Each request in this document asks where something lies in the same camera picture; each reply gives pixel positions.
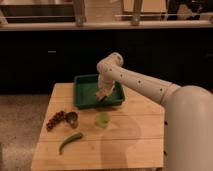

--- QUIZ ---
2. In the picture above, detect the green plastic tray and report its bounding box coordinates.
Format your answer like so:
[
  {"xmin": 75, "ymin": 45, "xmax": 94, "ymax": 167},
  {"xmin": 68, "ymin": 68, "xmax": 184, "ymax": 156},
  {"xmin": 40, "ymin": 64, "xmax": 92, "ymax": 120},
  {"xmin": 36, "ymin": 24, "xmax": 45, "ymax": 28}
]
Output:
[{"xmin": 73, "ymin": 74, "xmax": 125, "ymax": 109}]

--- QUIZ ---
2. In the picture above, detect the wooden table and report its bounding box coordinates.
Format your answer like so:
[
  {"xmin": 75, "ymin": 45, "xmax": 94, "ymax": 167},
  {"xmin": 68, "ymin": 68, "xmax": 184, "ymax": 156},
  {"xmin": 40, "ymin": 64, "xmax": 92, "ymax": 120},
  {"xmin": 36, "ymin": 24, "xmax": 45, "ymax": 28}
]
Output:
[{"xmin": 31, "ymin": 88, "xmax": 164, "ymax": 171}]

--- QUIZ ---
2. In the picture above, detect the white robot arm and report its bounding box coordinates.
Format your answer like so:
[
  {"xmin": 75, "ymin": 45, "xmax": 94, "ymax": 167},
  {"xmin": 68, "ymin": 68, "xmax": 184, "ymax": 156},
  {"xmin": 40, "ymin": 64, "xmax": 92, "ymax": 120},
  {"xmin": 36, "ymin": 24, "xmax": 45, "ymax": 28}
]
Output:
[{"xmin": 97, "ymin": 52, "xmax": 213, "ymax": 171}]

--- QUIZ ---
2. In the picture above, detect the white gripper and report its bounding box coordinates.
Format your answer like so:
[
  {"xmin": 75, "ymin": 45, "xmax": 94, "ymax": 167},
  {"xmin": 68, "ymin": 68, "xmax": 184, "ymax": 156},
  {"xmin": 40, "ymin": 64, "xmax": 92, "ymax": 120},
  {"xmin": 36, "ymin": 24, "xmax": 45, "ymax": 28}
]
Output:
[{"xmin": 96, "ymin": 81, "xmax": 115, "ymax": 101}]

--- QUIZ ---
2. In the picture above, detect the long counter ledge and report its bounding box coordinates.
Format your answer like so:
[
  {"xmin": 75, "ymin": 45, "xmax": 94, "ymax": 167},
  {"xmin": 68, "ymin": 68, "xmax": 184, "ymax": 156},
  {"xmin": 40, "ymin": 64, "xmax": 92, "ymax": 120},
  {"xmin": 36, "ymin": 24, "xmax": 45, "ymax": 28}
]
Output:
[{"xmin": 0, "ymin": 20, "xmax": 213, "ymax": 31}]

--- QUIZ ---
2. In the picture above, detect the red grape bunch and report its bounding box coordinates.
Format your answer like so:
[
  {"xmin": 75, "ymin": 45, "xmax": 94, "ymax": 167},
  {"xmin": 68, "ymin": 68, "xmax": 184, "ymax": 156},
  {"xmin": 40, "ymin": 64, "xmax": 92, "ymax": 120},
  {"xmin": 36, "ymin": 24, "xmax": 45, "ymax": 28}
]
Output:
[{"xmin": 46, "ymin": 111, "xmax": 65, "ymax": 131}]

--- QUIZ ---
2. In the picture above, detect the green chili pepper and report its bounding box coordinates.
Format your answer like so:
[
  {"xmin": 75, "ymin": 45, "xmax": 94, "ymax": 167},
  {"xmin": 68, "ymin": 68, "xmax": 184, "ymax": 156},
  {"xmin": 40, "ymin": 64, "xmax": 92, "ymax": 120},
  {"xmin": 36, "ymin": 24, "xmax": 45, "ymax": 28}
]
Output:
[{"xmin": 59, "ymin": 132, "xmax": 83, "ymax": 155}]

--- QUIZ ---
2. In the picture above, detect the metal measuring cup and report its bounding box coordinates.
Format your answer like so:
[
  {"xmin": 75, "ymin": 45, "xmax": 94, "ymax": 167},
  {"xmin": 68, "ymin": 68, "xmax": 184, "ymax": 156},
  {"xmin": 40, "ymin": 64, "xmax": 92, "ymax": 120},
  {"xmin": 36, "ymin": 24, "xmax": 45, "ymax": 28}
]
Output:
[{"xmin": 65, "ymin": 112, "xmax": 78, "ymax": 129}]

